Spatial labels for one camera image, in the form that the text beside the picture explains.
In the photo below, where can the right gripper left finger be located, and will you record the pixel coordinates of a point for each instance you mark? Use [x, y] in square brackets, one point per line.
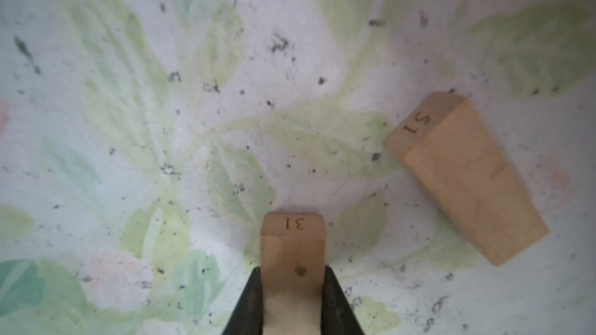
[247, 316]

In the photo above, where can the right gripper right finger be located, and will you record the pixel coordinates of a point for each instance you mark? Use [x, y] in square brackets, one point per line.
[337, 317]

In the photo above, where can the natural wood block 31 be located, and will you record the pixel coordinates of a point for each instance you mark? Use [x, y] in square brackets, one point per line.
[292, 252]

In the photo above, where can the natural wood block 51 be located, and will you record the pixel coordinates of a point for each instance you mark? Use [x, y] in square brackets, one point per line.
[445, 144]

